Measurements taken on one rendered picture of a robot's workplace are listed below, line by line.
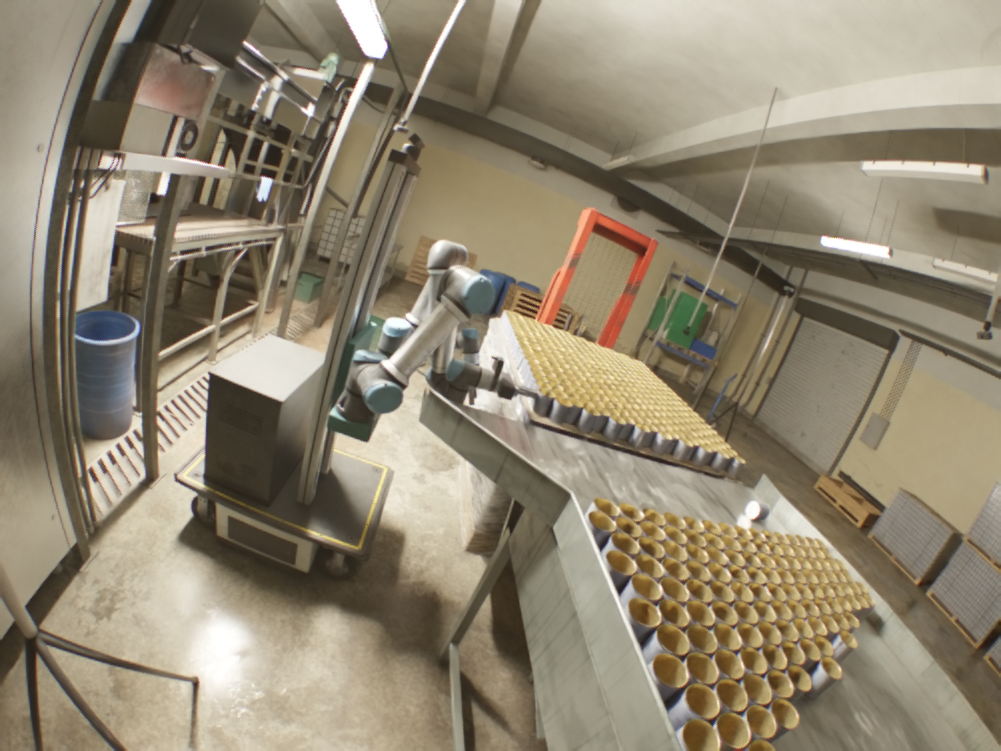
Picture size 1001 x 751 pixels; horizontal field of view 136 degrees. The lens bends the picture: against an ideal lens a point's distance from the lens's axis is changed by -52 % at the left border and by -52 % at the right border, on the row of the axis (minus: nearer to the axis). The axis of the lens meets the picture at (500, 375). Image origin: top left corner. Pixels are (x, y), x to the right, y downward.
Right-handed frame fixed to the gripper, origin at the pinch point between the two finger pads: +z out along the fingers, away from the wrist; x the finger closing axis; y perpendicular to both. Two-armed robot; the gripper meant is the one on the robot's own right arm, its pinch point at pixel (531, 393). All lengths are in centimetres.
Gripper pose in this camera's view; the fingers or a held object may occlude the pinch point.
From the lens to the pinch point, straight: 151.7
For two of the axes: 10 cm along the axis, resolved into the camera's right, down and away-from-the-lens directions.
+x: 1.6, 4.0, -9.0
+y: -3.7, 8.7, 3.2
